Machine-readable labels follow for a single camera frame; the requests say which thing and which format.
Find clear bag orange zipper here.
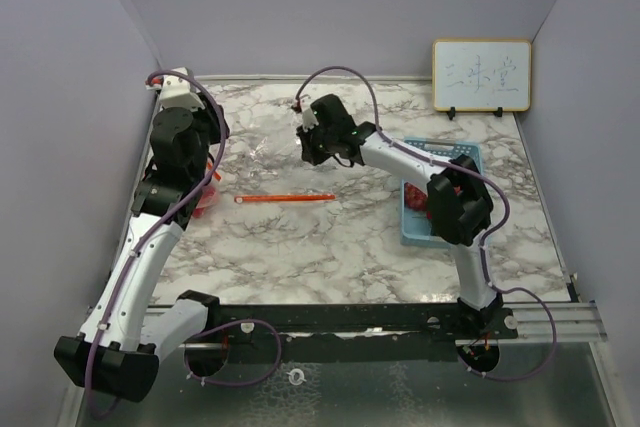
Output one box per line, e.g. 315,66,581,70
193,172,221,218

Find red apple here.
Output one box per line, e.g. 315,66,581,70
193,184,219,218

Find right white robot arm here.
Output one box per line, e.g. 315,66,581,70
292,94,503,338

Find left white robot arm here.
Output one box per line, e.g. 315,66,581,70
54,93,228,402

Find purple grape bunch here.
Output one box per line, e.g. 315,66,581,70
403,183,428,212

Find blue plastic basket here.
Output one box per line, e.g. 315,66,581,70
399,136,485,248

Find small framed whiteboard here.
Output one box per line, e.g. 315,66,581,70
432,39,532,118

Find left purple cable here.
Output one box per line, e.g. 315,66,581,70
83,70,284,421

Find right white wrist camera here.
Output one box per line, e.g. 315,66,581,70
292,96,319,132

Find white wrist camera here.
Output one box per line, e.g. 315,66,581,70
292,96,319,132
146,75,205,111

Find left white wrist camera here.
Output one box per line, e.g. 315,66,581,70
146,75,205,111

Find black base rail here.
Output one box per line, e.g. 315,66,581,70
177,291,517,372

